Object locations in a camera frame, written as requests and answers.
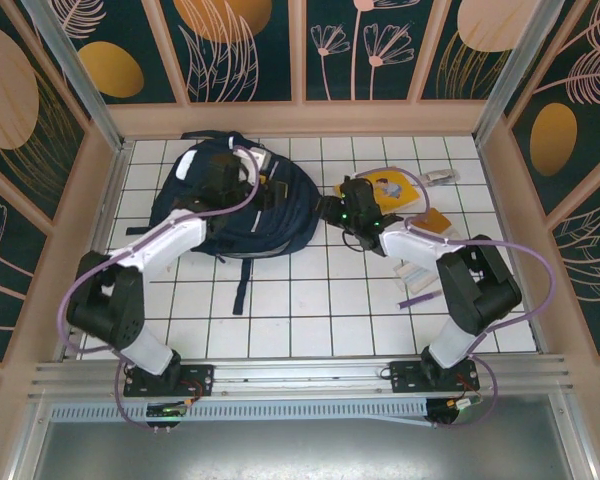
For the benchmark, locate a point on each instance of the navy blue backpack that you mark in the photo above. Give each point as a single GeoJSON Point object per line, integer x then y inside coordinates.
{"type": "Point", "coordinates": [295, 210]}

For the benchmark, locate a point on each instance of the yellow picture book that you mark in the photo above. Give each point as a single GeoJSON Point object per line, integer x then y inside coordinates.
{"type": "Point", "coordinates": [400, 192]}

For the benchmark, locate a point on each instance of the small orange notebook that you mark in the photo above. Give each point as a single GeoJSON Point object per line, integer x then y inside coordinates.
{"type": "Point", "coordinates": [437, 222]}

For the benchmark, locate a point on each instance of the clear pouch with banknotes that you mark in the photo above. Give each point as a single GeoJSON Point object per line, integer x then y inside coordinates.
{"type": "Point", "coordinates": [415, 277]}

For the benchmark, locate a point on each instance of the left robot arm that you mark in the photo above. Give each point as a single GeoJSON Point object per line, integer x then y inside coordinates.
{"type": "Point", "coordinates": [160, 242]}

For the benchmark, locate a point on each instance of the purple pen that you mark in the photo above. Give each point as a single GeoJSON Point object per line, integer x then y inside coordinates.
{"type": "Point", "coordinates": [420, 300]}

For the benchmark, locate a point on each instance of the small green circuit board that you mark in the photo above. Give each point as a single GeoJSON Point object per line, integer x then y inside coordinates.
{"type": "Point", "coordinates": [462, 402]}
{"type": "Point", "coordinates": [165, 411]}

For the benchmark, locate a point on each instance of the grey metal sheet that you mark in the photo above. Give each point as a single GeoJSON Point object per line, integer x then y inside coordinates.
{"type": "Point", "coordinates": [305, 450]}

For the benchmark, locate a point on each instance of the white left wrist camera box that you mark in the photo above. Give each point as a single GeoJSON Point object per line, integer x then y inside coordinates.
{"type": "Point", "coordinates": [264, 161]}

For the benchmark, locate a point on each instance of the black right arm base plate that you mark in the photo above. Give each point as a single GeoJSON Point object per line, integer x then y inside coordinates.
{"type": "Point", "coordinates": [405, 375]}

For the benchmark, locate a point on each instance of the aluminium mounting rail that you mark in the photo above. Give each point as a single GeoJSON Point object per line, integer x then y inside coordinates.
{"type": "Point", "coordinates": [305, 380]}

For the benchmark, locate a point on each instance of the aluminium frame post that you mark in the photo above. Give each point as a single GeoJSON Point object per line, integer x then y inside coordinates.
{"type": "Point", "coordinates": [82, 75]}
{"type": "Point", "coordinates": [512, 75]}

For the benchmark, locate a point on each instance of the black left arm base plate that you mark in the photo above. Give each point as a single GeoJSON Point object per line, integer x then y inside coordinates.
{"type": "Point", "coordinates": [200, 375]}

